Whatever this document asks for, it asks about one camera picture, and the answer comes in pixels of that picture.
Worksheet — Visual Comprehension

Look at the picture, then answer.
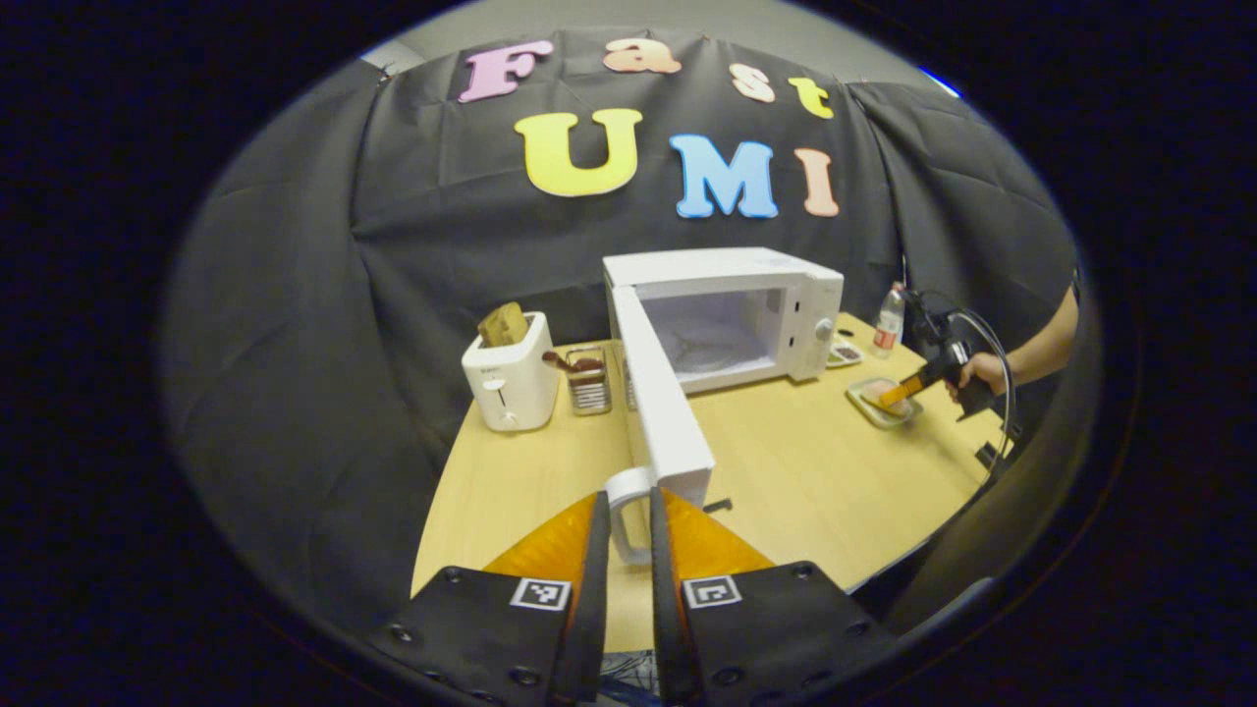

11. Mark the clear plastic bottle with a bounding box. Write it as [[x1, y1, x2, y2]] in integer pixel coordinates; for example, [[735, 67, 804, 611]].
[[872, 282, 906, 359]]

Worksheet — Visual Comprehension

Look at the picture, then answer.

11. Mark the white microwave oven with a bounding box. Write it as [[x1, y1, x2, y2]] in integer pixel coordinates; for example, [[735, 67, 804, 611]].
[[601, 247, 846, 566]]

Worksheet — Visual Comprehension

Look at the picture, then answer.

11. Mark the black cable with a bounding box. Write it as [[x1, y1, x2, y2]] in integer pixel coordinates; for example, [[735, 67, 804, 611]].
[[943, 306, 1022, 482]]

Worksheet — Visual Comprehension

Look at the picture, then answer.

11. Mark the brown bread slice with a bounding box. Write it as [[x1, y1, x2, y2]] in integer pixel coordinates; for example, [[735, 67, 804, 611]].
[[478, 301, 531, 348]]

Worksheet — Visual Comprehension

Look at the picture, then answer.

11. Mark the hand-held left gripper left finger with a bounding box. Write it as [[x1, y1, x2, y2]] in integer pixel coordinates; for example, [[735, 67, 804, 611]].
[[368, 491, 612, 707]]

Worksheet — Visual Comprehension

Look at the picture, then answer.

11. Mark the glass turntable plate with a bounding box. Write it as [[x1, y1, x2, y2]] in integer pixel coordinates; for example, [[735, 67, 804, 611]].
[[671, 329, 762, 374]]

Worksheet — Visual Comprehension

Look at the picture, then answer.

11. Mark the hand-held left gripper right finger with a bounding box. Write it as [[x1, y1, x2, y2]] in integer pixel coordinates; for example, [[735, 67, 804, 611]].
[[648, 488, 900, 707]]

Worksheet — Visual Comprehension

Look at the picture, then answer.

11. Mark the clear glass cutlery holder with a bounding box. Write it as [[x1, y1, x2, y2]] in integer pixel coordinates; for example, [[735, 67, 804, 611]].
[[565, 346, 614, 416]]

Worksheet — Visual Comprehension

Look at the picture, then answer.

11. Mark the white toaster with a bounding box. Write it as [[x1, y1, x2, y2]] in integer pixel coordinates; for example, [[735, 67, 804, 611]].
[[462, 312, 561, 433]]

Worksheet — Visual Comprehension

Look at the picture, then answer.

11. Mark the pale green rectangular plate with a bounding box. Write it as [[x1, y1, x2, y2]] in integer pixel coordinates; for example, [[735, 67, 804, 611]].
[[847, 376, 924, 430]]

